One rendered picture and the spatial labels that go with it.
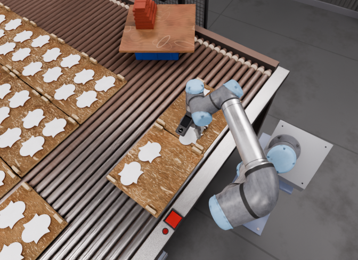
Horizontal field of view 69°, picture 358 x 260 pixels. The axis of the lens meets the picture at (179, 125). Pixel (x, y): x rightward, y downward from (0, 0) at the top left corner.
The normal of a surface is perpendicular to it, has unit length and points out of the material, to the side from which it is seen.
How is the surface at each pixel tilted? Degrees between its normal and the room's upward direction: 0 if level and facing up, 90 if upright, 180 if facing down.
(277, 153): 40
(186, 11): 0
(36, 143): 0
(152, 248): 0
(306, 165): 45
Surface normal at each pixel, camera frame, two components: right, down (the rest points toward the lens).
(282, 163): -0.33, 0.07
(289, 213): -0.04, -0.52
